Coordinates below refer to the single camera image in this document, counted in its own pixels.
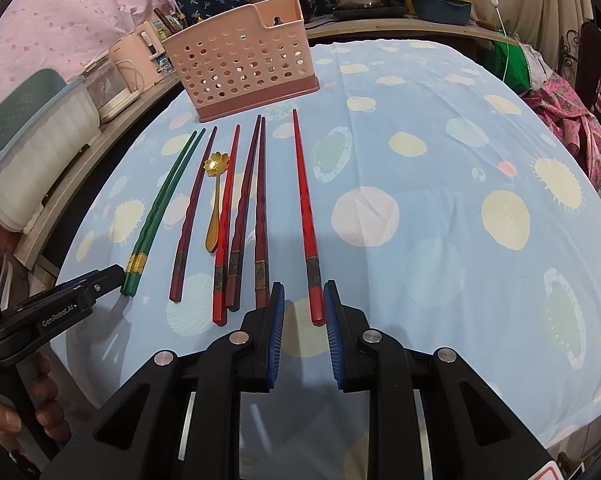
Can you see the pink floral cloth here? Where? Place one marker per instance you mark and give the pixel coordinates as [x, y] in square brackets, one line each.
[565, 110]

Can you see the green chopstick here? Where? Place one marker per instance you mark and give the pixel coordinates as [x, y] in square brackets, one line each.
[173, 195]
[160, 205]

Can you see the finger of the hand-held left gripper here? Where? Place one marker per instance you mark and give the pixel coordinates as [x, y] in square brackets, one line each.
[60, 317]
[98, 276]

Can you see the green cloth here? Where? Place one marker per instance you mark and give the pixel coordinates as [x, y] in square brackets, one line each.
[510, 65]

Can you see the light blue printed tablecloth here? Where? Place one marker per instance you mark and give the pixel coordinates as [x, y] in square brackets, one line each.
[430, 270]

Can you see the black induction cooker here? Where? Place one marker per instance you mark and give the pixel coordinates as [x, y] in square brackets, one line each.
[368, 11]

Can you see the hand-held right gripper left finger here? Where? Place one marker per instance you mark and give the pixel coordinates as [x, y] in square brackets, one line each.
[276, 325]

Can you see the white plastic storage box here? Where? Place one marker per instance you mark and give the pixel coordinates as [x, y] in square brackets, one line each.
[40, 160]

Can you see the clear jar appliance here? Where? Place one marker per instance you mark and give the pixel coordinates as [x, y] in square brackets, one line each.
[110, 90]

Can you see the pink perforated utensil basket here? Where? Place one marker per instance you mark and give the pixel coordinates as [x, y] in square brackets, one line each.
[240, 60]

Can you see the dark wooden chair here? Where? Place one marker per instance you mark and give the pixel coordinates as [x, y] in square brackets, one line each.
[588, 60]

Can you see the pink kitchen appliance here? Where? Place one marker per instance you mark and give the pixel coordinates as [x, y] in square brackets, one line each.
[133, 50]

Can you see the cluster of background utensils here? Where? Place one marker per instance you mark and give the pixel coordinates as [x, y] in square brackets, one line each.
[170, 22]

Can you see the pink dotted curtain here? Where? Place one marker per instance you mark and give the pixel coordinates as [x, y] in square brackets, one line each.
[80, 5]

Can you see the grey-green chair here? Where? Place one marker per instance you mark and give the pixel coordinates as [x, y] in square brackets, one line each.
[25, 95]

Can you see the dark red chopstick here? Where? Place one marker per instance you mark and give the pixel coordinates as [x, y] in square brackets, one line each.
[193, 215]
[261, 220]
[243, 210]

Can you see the person's left hand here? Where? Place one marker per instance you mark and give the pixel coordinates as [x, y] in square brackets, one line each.
[50, 400]

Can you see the bright red chopstick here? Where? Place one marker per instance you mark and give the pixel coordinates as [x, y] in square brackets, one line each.
[305, 220]
[226, 230]

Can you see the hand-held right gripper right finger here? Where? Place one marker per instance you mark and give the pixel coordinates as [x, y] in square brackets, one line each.
[332, 330]

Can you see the gold flower spoon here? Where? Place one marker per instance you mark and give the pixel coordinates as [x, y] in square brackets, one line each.
[215, 165]

